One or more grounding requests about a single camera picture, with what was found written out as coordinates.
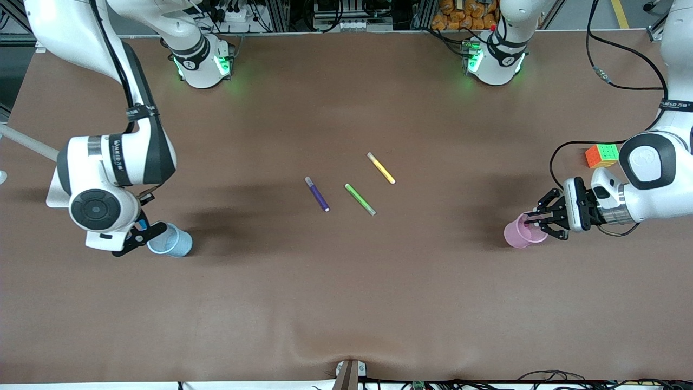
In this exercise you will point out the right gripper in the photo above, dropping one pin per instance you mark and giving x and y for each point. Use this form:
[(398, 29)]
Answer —
[(142, 217)]

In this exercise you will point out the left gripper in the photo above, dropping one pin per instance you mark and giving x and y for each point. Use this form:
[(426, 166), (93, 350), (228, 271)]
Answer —
[(574, 208)]

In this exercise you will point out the blue marker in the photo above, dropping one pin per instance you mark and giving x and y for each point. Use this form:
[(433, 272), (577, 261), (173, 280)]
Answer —
[(143, 225)]

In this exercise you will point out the pink marker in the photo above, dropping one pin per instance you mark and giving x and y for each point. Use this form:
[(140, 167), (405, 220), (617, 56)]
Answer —
[(533, 219)]

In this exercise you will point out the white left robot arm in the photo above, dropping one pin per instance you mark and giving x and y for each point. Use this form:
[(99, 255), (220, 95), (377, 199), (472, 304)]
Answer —
[(666, 200)]

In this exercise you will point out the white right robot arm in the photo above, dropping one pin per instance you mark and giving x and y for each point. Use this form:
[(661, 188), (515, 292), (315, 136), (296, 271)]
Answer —
[(81, 157)]

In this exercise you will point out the pink mesh cup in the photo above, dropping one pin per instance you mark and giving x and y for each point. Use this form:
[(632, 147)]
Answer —
[(514, 235)]

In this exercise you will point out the blue mesh cup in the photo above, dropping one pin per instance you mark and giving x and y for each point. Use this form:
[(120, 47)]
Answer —
[(178, 244)]

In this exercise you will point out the colourful puzzle cube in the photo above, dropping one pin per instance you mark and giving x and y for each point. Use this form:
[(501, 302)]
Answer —
[(595, 157)]

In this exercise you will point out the white desk lamp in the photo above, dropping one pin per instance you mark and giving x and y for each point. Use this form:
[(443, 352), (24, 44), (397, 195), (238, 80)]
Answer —
[(54, 197)]

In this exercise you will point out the yellow marker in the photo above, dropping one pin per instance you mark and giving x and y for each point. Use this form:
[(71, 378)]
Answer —
[(381, 169)]

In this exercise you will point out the purple marker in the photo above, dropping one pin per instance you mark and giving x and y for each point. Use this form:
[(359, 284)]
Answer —
[(318, 196)]

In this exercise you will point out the green marker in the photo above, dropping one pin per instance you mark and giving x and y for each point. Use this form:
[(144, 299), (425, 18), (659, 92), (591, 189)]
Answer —
[(359, 199)]

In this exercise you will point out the orange snack bag pile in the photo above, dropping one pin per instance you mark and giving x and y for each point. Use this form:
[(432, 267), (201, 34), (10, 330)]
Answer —
[(455, 16)]

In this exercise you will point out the white power strip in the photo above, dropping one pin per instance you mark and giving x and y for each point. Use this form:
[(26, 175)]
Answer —
[(233, 15)]

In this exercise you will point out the white terminal strip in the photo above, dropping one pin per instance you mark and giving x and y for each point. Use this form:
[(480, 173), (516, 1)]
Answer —
[(354, 25)]

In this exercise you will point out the aluminium frame profile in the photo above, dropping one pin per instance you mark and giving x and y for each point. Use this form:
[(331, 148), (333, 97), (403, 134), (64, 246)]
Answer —
[(655, 33)]

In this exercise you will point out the metal table edge bracket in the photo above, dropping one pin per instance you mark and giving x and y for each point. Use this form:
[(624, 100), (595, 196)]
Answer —
[(349, 376)]

